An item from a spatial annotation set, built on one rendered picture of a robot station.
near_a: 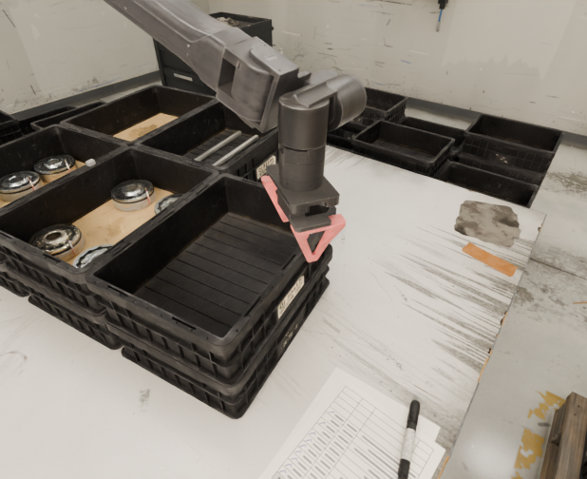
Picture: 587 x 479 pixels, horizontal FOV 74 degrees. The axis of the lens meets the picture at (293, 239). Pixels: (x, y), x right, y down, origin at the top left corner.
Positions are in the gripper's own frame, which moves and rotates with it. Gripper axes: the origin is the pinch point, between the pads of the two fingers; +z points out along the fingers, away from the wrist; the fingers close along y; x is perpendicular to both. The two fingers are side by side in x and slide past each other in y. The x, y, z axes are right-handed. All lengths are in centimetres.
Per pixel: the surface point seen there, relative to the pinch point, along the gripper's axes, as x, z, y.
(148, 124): 16, 22, 101
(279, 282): 2.1, 11.4, 2.6
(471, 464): -59, 103, -13
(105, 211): 31, 22, 50
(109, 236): 30, 22, 40
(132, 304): 25.1, 11.7, 6.3
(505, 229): -72, 32, 19
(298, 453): 5.2, 33.9, -15.2
